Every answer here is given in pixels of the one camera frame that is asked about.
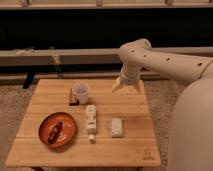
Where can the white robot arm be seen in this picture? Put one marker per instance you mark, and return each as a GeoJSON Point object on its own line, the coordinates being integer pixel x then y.
{"type": "Point", "coordinates": [190, 145]}

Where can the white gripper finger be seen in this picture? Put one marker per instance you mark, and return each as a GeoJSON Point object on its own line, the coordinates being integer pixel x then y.
{"type": "Point", "coordinates": [115, 87]}
{"type": "Point", "coordinates": [137, 88]}

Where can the white wrapped packet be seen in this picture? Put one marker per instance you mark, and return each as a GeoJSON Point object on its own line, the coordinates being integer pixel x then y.
{"type": "Point", "coordinates": [116, 128]}

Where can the orange round plate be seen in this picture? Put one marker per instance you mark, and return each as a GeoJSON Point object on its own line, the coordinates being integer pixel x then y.
{"type": "Point", "coordinates": [67, 133]}

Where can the long grey bench rail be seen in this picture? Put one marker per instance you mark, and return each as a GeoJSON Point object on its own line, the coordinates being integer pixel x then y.
{"type": "Point", "coordinates": [62, 56]}

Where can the small brown box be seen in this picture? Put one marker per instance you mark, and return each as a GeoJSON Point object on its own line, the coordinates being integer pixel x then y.
{"type": "Point", "coordinates": [73, 99]}

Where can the wooden table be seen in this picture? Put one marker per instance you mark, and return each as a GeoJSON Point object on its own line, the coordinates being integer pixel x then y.
{"type": "Point", "coordinates": [137, 148]}

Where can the dark brown snack bar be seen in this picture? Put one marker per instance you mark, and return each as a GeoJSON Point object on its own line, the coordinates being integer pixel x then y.
{"type": "Point", "coordinates": [54, 133]}

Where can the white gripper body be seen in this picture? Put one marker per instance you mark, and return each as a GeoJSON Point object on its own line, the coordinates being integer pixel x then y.
{"type": "Point", "coordinates": [129, 75]}

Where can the white tube bottle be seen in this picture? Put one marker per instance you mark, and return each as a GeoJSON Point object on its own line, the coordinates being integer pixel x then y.
{"type": "Point", "coordinates": [91, 123]}

